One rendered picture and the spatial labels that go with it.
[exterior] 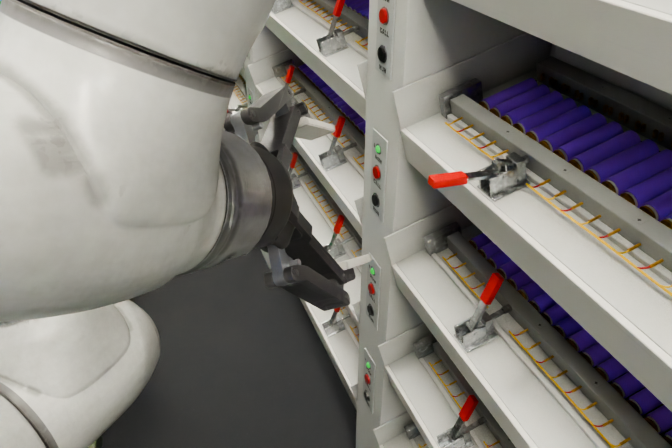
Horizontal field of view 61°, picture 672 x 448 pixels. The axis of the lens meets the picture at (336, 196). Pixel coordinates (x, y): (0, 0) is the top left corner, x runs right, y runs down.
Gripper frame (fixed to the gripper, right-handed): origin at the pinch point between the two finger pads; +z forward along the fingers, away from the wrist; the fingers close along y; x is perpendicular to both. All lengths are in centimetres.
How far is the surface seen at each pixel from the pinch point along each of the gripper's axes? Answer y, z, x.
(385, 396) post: 29.5, 35.1, -15.1
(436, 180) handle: 1.8, -3.3, 10.8
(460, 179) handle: 2.2, -1.7, 12.5
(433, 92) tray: -9.1, 11.5, 10.3
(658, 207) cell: 8.9, -1.7, 26.6
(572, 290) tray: 13.3, -4.7, 18.8
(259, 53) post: -43, 59, -32
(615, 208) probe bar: 8.1, -2.6, 23.6
